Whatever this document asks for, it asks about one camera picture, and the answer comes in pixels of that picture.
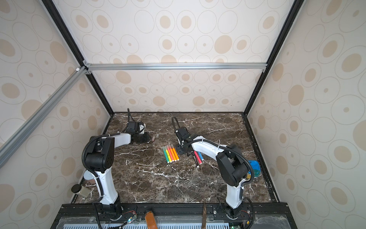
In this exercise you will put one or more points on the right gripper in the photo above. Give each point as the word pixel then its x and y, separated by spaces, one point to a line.
pixel 184 149

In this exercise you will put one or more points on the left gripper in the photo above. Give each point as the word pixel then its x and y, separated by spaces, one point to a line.
pixel 147 138

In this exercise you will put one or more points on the orange marker pen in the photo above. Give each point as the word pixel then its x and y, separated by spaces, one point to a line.
pixel 175 159
pixel 175 153

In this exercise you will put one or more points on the red-pink marker pen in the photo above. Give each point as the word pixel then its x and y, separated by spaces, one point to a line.
pixel 197 158

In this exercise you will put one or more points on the blue marker pen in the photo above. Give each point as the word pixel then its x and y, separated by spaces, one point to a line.
pixel 200 155

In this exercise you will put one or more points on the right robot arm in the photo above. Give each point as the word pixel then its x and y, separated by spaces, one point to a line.
pixel 235 170

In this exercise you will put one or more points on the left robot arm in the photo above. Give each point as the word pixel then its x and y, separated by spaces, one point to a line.
pixel 98 158

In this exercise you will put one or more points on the pink marker pen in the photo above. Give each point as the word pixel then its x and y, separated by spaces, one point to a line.
pixel 170 153

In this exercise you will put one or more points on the yellow marker pen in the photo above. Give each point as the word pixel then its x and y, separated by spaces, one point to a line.
pixel 168 154

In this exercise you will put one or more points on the green marker pen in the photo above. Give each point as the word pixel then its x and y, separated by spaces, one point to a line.
pixel 165 155

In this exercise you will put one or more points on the blue-lidded plastic cup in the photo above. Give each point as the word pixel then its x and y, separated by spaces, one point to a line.
pixel 256 167

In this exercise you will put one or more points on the brown thin stick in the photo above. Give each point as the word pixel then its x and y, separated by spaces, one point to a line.
pixel 204 215

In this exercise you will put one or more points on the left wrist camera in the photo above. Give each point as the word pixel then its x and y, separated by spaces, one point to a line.
pixel 135 127

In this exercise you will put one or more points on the orange-brown handle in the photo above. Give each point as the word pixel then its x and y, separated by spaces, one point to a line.
pixel 150 220

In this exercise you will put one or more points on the horizontal aluminium rail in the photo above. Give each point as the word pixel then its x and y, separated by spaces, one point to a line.
pixel 180 66

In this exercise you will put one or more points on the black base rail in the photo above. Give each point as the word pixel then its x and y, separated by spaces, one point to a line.
pixel 175 216

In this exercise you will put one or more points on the diagonal aluminium rail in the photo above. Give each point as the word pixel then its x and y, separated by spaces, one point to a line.
pixel 18 138

